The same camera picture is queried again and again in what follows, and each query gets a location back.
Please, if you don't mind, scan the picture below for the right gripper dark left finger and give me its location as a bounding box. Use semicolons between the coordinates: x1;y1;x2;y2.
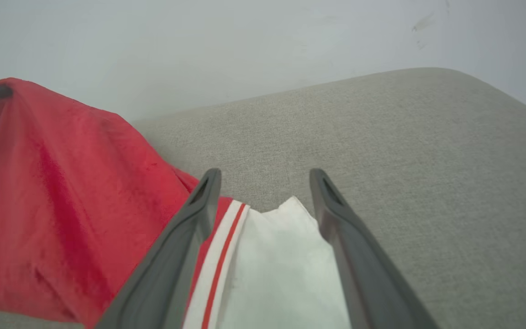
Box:
95;168;222;329

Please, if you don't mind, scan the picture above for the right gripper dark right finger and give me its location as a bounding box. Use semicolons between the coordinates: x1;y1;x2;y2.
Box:
309;168;440;329

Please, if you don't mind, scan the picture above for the red and white garment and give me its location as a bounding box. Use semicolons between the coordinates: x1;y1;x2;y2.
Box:
0;77;352;329

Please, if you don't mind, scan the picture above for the grey fabric sofa cushion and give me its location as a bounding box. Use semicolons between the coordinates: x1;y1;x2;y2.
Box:
0;67;526;329

